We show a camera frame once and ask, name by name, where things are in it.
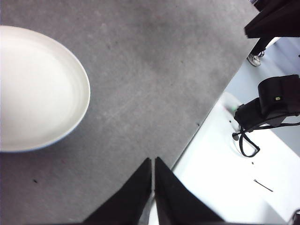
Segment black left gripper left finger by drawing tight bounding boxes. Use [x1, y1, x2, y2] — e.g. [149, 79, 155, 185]
[82, 157, 153, 225]

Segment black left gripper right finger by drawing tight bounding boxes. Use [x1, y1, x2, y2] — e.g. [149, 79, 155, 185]
[154, 156, 226, 225]

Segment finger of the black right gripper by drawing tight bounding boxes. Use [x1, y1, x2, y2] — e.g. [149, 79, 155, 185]
[244, 0, 300, 39]

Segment white plate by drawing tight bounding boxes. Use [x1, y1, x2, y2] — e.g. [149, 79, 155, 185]
[0, 25, 91, 153]

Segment person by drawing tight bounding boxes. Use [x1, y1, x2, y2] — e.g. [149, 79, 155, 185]
[247, 37, 268, 68]

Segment thin black strip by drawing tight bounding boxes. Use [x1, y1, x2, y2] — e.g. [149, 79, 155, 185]
[253, 179, 274, 193]

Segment thin black looped cable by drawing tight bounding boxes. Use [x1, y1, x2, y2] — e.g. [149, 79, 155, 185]
[232, 126, 261, 158]

